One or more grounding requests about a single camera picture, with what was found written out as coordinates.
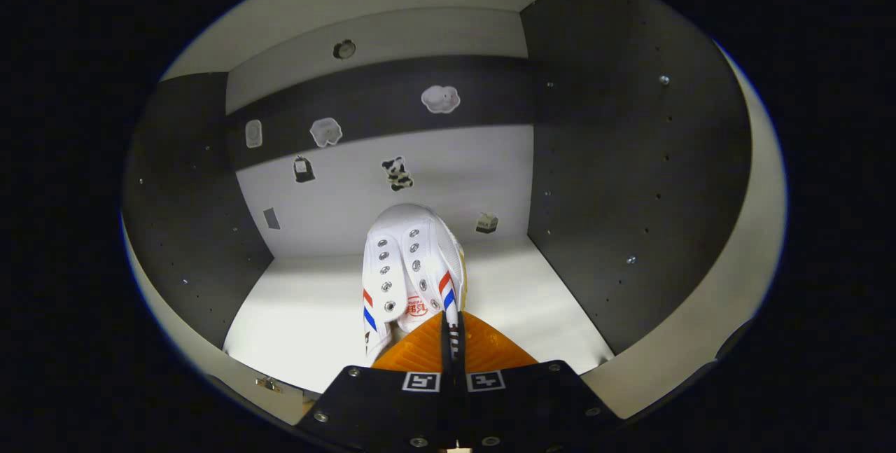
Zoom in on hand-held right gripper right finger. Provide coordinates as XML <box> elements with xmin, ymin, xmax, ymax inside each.
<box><xmin>451</xmin><ymin>312</ymin><xmax>624</xmax><ymax>451</ymax></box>

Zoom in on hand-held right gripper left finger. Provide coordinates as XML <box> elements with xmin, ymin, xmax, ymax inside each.
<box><xmin>294</xmin><ymin>312</ymin><xmax>456</xmax><ymax>451</ymax></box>

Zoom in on white shoe cabinet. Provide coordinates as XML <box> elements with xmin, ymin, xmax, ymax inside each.
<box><xmin>120</xmin><ymin>0</ymin><xmax>788</xmax><ymax>426</ymax></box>

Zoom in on white canvas shoe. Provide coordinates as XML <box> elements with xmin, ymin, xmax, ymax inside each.
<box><xmin>360</xmin><ymin>203</ymin><xmax>468</xmax><ymax>366</ymax></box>

